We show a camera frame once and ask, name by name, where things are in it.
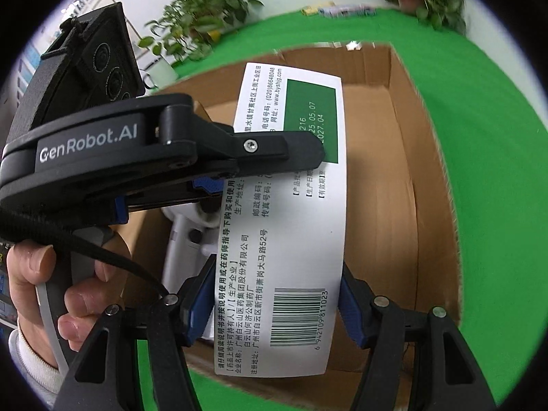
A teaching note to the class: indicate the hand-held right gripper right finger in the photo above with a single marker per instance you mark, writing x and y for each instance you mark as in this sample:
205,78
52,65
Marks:
355,312

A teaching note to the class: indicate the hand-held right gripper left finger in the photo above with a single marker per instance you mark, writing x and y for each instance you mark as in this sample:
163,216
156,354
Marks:
199,304

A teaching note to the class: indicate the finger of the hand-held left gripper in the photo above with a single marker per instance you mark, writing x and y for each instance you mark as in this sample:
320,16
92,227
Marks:
209,186
274,150

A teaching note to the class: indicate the white hair dryer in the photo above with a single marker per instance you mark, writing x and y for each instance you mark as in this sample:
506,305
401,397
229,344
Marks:
182,248

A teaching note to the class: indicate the white and green medicine box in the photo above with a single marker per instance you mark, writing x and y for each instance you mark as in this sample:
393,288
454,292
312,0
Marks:
299,222

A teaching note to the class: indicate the large cardboard box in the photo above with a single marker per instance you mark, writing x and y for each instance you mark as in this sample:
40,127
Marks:
385,180

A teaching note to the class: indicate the person's left forearm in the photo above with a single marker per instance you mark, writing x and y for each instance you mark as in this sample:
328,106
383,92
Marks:
32,368

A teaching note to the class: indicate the person's left hand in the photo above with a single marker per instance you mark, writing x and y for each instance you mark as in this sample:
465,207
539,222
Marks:
25,269

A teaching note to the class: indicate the flat colourful packets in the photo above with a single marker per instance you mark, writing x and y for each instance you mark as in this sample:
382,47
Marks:
338,10

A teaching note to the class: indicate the potted plant in white mug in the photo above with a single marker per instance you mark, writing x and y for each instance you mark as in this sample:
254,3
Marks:
192,17

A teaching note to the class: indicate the potted plant in brown pot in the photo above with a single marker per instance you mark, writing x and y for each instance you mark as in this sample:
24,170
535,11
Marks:
428,0

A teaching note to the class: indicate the green tablecloth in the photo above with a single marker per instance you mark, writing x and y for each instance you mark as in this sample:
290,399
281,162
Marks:
492,137

